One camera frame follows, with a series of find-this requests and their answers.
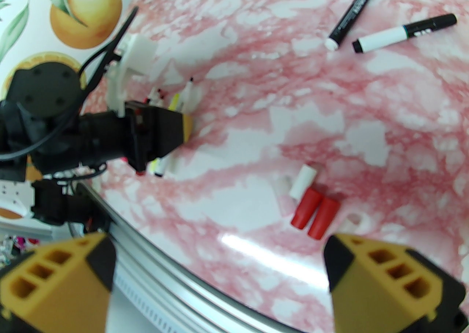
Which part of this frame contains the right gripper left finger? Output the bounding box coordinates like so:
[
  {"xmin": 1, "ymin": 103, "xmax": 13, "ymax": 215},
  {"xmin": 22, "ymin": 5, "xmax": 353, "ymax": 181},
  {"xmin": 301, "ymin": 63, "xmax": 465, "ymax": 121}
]
[{"xmin": 0, "ymin": 231, "xmax": 117, "ymax": 333}]

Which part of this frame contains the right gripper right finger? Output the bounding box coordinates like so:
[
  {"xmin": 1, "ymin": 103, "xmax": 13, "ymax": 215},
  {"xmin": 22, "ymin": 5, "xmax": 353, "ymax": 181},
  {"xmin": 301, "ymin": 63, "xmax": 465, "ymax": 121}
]
[{"xmin": 323, "ymin": 233, "xmax": 466, "ymax": 333}]

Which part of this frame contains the yellow highlighter pen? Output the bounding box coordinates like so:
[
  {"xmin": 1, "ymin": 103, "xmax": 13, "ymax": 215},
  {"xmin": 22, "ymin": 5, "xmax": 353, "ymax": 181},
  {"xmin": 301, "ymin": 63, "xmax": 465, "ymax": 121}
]
[{"xmin": 148, "ymin": 92, "xmax": 181, "ymax": 175}]

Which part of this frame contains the white whiteboard marker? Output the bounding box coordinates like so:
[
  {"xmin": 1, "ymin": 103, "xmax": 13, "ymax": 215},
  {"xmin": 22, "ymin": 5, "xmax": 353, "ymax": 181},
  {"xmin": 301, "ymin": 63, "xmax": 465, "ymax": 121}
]
[{"xmin": 154, "ymin": 76, "xmax": 197, "ymax": 179}]

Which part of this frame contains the clear pen cap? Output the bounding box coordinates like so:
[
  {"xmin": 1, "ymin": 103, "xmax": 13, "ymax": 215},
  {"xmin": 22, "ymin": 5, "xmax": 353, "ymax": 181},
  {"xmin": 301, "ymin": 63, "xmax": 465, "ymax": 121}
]
[{"xmin": 277, "ymin": 175, "xmax": 295, "ymax": 196}]

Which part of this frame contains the black barrel marker pen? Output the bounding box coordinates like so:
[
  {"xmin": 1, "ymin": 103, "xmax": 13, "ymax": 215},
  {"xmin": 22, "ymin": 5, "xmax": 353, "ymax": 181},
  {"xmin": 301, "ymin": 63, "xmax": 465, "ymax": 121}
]
[{"xmin": 324, "ymin": 0, "xmax": 386, "ymax": 51}]

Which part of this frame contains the white barrel black marker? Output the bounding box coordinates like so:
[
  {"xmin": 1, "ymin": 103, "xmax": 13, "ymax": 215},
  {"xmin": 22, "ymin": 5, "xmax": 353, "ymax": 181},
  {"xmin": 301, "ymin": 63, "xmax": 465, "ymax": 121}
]
[{"xmin": 352, "ymin": 13, "xmax": 458, "ymax": 55}]

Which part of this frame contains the perforated cable tray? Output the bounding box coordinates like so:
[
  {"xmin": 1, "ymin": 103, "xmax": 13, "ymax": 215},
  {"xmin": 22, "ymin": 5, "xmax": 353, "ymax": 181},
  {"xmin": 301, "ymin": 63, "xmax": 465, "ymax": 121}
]
[{"xmin": 112, "ymin": 273, "xmax": 178, "ymax": 333}]

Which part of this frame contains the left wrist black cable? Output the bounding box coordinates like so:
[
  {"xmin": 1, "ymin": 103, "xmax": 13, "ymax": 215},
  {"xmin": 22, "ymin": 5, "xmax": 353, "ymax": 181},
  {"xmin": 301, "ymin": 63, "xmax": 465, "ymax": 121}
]
[{"xmin": 75, "ymin": 5, "xmax": 140, "ymax": 86}]

